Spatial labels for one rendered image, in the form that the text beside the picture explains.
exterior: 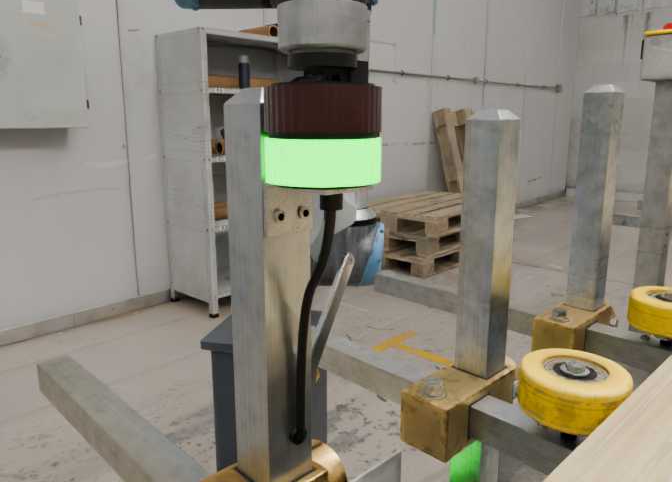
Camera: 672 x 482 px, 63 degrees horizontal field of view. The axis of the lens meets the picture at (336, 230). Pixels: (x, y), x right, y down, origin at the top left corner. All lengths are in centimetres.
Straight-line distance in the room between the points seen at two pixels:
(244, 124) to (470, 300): 30
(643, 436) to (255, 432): 24
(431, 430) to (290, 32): 38
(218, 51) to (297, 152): 336
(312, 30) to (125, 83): 278
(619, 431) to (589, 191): 38
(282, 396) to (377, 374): 24
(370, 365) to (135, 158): 283
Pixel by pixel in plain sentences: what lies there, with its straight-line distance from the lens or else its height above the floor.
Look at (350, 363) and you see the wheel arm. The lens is 60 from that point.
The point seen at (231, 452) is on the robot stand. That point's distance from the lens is 143.
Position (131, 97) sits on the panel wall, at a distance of 330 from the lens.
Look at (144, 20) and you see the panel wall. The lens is 339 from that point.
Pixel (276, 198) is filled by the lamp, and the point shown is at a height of 105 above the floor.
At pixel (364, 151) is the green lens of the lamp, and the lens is 27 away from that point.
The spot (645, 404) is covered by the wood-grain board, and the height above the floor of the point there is 90.
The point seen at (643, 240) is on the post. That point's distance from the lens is 99.
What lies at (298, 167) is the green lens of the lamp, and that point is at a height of 107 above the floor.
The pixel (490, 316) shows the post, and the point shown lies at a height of 92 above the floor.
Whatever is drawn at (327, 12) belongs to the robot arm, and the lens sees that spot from 55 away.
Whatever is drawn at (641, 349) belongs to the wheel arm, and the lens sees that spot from 71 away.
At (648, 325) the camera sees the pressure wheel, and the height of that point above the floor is 88.
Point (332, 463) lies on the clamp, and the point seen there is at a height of 87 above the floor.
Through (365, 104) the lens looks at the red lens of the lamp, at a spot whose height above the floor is 110.
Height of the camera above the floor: 110
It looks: 11 degrees down
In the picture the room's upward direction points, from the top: straight up
